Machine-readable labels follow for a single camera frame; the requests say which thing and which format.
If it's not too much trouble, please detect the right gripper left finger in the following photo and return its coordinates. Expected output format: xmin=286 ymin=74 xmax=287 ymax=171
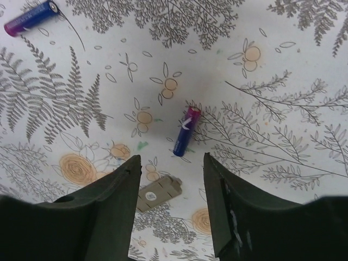
xmin=1 ymin=155 xmax=141 ymax=260

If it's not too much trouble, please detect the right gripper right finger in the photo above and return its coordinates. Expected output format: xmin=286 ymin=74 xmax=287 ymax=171
xmin=203 ymin=153 xmax=347 ymax=260

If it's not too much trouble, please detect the grey remote battery cover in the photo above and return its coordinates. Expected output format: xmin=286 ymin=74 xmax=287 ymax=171
xmin=136 ymin=176 xmax=182 ymax=213

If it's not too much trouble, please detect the blue battery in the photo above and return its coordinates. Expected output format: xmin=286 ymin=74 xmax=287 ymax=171
xmin=173 ymin=107 xmax=201 ymax=157
xmin=4 ymin=1 xmax=59 ymax=37

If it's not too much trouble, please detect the floral table mat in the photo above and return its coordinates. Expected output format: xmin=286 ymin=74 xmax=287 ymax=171
xmin=1 ymin=1 xmax=347 ymax=260

